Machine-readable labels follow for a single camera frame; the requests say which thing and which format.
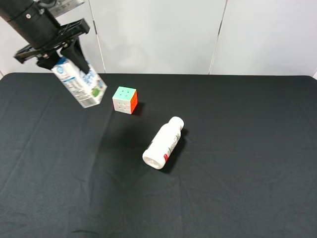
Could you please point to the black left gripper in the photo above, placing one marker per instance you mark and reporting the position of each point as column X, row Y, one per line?
column 48, row 40

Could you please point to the white blue milk carton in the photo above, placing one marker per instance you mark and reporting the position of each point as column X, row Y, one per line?
column 88, row 89

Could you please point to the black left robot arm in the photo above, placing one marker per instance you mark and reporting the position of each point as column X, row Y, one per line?
column 11, row 10

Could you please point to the pastel rubik's cube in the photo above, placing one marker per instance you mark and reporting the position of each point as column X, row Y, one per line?
column 125, row 100

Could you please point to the white plastic bottle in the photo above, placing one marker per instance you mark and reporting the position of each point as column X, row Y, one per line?
column 163, row 143

